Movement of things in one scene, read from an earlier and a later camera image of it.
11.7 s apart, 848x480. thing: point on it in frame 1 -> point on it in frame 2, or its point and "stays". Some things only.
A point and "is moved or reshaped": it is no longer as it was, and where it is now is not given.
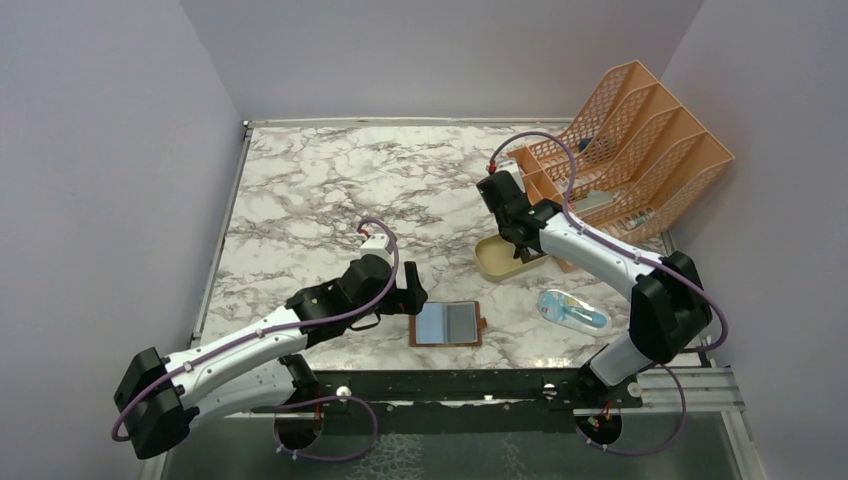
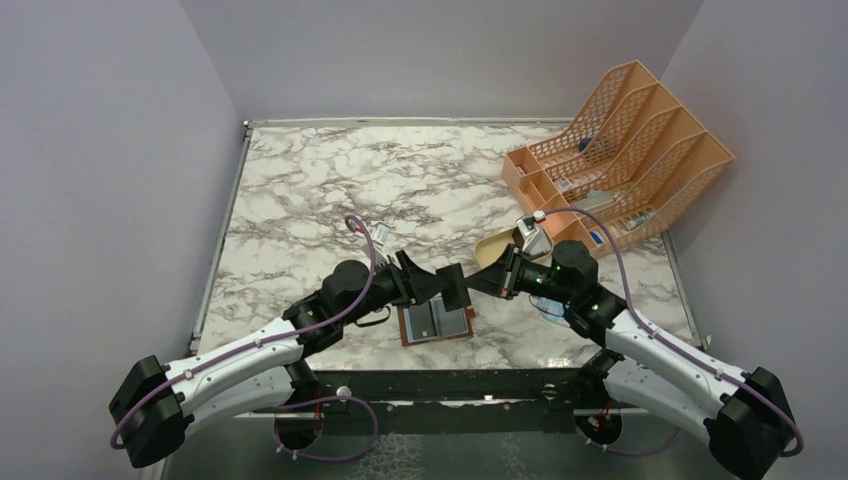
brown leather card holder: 446,323 is moved or reshaped
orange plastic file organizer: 630,165 stays
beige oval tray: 494,259 stays
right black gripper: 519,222 -> 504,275
